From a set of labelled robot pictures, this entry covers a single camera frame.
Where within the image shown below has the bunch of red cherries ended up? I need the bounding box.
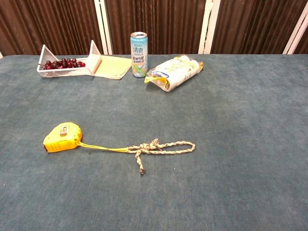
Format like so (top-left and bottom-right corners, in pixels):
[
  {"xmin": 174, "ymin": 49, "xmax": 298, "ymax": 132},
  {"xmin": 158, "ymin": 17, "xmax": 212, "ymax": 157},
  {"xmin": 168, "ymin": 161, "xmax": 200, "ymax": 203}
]
[{"xmin": 38, "ymin": 58, "xmax": 86, "ymax": 70}]

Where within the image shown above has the plastic snack bag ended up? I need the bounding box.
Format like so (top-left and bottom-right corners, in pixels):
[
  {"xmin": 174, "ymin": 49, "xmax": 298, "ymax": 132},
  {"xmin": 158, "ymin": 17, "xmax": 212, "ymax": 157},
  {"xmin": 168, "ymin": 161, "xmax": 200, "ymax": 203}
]
[{"xmin": 144, "ymin": 54, "xmax": 204, "ymax": 92}]

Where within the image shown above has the braided beige rope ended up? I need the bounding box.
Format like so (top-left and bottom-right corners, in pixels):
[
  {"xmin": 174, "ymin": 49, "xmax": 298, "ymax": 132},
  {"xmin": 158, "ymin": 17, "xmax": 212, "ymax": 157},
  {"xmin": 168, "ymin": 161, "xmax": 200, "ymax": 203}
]
[{"xmin": 77, "ymin": 138, "xmax": 196, "ymax": 175}]

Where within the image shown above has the white mesh wire basket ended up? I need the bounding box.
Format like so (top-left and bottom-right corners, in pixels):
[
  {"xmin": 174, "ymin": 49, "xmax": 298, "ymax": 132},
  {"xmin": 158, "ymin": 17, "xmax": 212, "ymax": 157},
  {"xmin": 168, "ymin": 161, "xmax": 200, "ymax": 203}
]
[{"xmin": 37, "ymin": 39, "xmax": 103, "ymax": 78}]

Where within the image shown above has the brown folding screen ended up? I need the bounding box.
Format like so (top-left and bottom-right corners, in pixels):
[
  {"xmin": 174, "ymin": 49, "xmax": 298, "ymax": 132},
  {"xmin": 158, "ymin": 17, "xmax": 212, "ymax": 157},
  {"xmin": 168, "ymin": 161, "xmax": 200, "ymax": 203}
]
[{"xmin": 0, "ymin": 0, "xmax": 308, "ymax": 59}]

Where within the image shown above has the yellow tape measure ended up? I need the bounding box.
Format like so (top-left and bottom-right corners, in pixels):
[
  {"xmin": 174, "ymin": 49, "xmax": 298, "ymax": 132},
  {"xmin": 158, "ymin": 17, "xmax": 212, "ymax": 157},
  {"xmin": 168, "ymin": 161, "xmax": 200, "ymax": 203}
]
[{"xmin": 42, "ymin": 122, "xmax": 83, "ymax": 153}]

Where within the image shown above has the yellow paper notepad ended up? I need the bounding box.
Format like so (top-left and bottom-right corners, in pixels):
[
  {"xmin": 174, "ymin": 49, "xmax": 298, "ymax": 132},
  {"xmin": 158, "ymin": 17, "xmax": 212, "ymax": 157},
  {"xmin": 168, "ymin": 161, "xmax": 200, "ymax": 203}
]
[{"xmin": 93, "ymin": 54, "xmax": 132, "ymax": 80}]

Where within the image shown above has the light blue drink can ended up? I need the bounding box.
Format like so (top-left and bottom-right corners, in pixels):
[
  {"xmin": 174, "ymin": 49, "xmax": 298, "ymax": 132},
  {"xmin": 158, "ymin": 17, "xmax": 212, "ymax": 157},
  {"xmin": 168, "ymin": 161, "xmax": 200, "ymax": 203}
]
[{"xmin": 130, "ymin": 31, "xmax": 148, "ymax": 78}]

